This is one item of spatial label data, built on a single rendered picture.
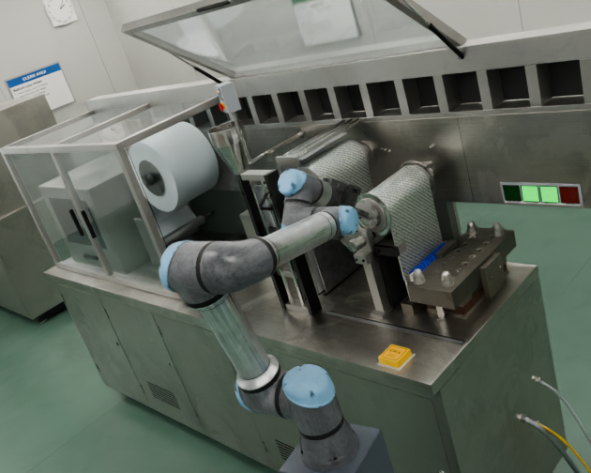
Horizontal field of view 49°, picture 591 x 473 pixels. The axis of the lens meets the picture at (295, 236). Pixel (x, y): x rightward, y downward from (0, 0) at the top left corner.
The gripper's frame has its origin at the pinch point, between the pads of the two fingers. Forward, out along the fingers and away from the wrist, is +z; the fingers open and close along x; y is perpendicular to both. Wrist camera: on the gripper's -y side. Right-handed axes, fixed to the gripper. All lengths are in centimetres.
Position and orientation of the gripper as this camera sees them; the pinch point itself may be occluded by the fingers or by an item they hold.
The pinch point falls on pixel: (365, 218)
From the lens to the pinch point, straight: 199.0
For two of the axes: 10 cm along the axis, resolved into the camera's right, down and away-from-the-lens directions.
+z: 6.9, 2.1, 7.0
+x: -7.0, -0.8, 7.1
